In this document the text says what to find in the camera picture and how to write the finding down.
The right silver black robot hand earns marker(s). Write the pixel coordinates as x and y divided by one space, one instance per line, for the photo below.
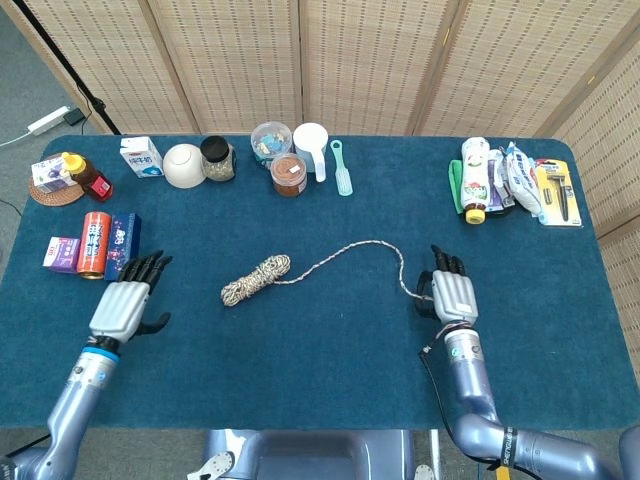
452 295

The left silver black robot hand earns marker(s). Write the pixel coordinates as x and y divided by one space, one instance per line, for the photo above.
120 305

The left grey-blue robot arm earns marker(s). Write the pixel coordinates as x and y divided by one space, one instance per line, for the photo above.
75 400

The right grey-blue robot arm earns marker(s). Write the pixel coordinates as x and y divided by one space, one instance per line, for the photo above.
467 380

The dark blue printed box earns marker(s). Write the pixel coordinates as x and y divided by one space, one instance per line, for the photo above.
125 240

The orange cylindrical can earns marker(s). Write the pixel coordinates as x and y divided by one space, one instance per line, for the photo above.
94 245

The white purple small carton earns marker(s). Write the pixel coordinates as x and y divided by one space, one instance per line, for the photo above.
61 255

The green cloth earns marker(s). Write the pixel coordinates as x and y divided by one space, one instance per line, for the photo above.
455 185

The white purple snack packet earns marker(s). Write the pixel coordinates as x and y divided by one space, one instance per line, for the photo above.
497 185

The white bottle with yellow cap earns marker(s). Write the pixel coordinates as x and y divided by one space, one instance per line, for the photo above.
475 175

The round woven coaster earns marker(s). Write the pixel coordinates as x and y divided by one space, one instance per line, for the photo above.
55 196

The amber honey bottle red label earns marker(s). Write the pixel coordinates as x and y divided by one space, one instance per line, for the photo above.
92 180

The white blue snack packet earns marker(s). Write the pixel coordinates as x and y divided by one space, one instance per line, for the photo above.
522 177

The blue carpet table cover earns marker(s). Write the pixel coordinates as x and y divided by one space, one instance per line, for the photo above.
325 360

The white box with purple print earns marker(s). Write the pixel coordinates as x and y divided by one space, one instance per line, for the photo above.
50 176

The razor on yellow card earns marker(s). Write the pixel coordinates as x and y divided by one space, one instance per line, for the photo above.
560 195

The white blue milk carton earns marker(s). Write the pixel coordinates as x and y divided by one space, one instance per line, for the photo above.
141 159

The upturned cream bowl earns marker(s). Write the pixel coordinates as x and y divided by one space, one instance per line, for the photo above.
182 167

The green scrubbing brush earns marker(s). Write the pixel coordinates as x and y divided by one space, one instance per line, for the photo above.
342 175

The glass jar with black lid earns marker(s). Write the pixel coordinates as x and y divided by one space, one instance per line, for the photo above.
218 162

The black power adapter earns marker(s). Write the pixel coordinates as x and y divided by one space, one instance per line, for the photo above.
75 117

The white power strip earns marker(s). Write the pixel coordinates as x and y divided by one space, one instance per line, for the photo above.
47 121

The plastic jar of rubber bands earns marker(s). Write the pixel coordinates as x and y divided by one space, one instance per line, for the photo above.
289 175

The pale blue plastic pitcher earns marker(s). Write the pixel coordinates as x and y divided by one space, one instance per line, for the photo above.
310 145

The grey-blue robot torso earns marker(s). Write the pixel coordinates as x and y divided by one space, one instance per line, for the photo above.
310 455

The clear tub of coloured clips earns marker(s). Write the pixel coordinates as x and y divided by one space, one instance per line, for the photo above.
270 140

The black tripod stand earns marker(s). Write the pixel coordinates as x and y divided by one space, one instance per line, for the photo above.
65 67

